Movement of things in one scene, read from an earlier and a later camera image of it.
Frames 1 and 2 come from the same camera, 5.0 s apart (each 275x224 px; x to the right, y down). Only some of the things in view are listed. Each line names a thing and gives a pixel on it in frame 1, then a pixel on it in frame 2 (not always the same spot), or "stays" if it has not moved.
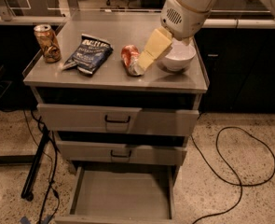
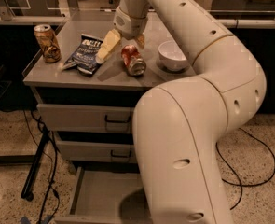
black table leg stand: (28, 188) stays
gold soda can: (48, 42) stays
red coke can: (130, 55) stays
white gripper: (181, 21) -> (131, 26)
